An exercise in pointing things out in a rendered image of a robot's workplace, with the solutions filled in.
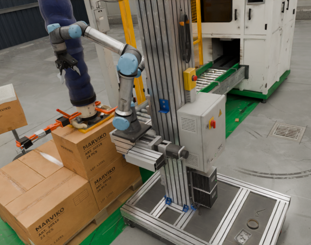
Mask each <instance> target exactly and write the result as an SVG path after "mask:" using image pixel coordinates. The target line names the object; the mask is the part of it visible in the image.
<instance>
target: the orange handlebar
mask: <svg viewBox="0 0 311 245"><path fill-rule="evenodd" d="M99 104H101V102H100V101H96V102H95V106H98V105H99ZM117 107H118V106H117ZM117 107H115V108H113V109H111V110H110V111H107V110H103V109H100V108H97V107H95V110H97V111H100V112H103V113H106V114H110V113H112V112H114V111H115V109H116V108H117ZM76 113H77V114H76ZM74 114H76V115H74ZM81 114H82V113H81V112H79V113H78V111H77V112H75V113H73V114H72V115H74V116H72V115H71V116H72V117H70V118H69V119H70V120H72V119H74V118H75V117H77V116H79V115H81ZM59 126H61V124H60V123H58V122H56V123H54V124H51V125H49V126H47V127H46V128H44V129H43V130H44V131H46V130H48V129H50V130H51V131H53V130H55V129H56V128H57V127H59ZM35 136H36V135H35V134H33V135H31V136H29V138H30V139H32V138H33V137H35ZM37 138H38V136H37V137H35V138H34V139H32V140H31V141H33V140H35V139H37ZM16 146H17V147H20V145H19V144H18V143H17V144H16Z"/></svg>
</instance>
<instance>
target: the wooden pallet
mask: <svg viewBox="0 0 311 245"><path fill-rule="evenodd" d="M142 185H143V182H142V177H141V176H139V177H138V178H137V179H136V180H135V181H134V182H133V183H131V184H130V185H129V186H128V187H127V188H126V189H125V190H123V191H122V192H121V193H120V194H119V195H118V196H117V197H116V198H114V199H113V200H112V201H111V202H110V203H109V204H108V205H106V206H105V207H104V208H103V209H102V210H101V211H99V213H97V214H96V215H95V216H94V217H93V218H92V219H91V220H89V221H88V222H87V223H86V224H85V225H84V226H83V227H82V228H81V229H80V230H79V231H77V232H76V233H75V234H74V235H73V236H72V237H71V238H69V239H68V240H67V241H66V242H65V243H64V244H63V245H79V244H80V243H81V242H82V241H83V240H84V239H86V238H87V237H88V236H89V235H90V234H91V233H92V232H93V231H94V230H95V229H96V228H97V227H99V226H100V225H101V224H102V223H103V222H104V221H105V220H106V219H107V218H108V217H109V216H110V215H111V214H113V213H114V212H115V211H116V210H117V209H118V208H119V207H120V206H121V205H122V204H123V203H124V202H126V201H127V200H128V199H129V198H130V197H131V196H132V195H133V194H134V193H135V192H136V191H137V190H138V189H139V188H140V187H141V186H142ZM0 218H1V219H2V220H3V222H4V223H6V222H7V221H6V220H5V219H4V218H3V217H2V216H1V215H0ZM7 223H8V222H7ZM8 225H9V226H10V227H11V228H12V229H13V230H14V231H15V232H16V233H17V235H18V237H19V238H20V239H21V240H22V241H23V242H24V243H25V245H29V244H28V243H27V242H26V241H25V240H24V239H23V238H22V237H21V236H20V235H19V233H18V232H17V231H16V230H15V229H14V228H13V227H12V226H11V225H10V224H9V223H8Z"/></svg>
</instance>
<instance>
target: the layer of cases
mask: <svg viewBox="0 0 311 245"><path fill-rule="evenodd" d="M140 175H141V174H140V169H139V166H137V165H134V164H132V163H129V162H126V159H124V158H123V157H122V156H120V157H119V158H118V159H117V160H115V161H114V162H113V163H111V164H110V165H109V166H107V167H106V168H105V169H103V170H102V171H100V172H99V173H98V174H96V175H95V176H94V177H92V178H91V179H90V180H87V179H85V178H83V177H82V176H80V175H78V174H77V173H75V172H73V171H72V170H70V169H68V168H67V167H65V166H64V165H63V162H62V160H61V157H60V155H59V152H58V150H57V147H56V145H55V142H54V139H51V140H50V141H48V142H46V143H44V144H43V145H41V146H39V147H37V148H36V149H34V150H32V151H30V152H29V153H27V154H25V155H23V156H21V157H20V158H18V159H16V160H14V161H12V162H11V163H9V164H7V165H5V166H4V167H2V168H0V215H1V216H2V217H3V218H4V219H5V220H6V221H7V222H8V223H9V224H10V225H11V226H12V227H13V228H14V229H15V230H16V231H17V232H18V233H19V235H20V236H21V237H22V238H23V239H24V240H25V241H26V242H27V243H28V244H29V245H63V244H64V243H65V242H66V241H67V240H68V239H69V238H71V237H72V236H73V235H74V234H75V233H76V232H77V231H79V230H80V229H81V228H82V227H83V226H84V225H85V224H86V223H87V222H88V221H89V220H91V219H92V218H93V217H94V216H95V215H96V214H97V213H99V211H101V210H102V209H103V208H104V207H105V206H106V205H108V204H109V203H110V202H111V201H112V200H113V199H114V198H116V197H117V196H118V195H119V194H120V193H121V192H122V191H123V190H125V189H126V188H127V187H128V186H129V185H130V184H131V183H133V182H134V181H135V180H136V179H137V178H138V177H139V176H140Z"/></svg>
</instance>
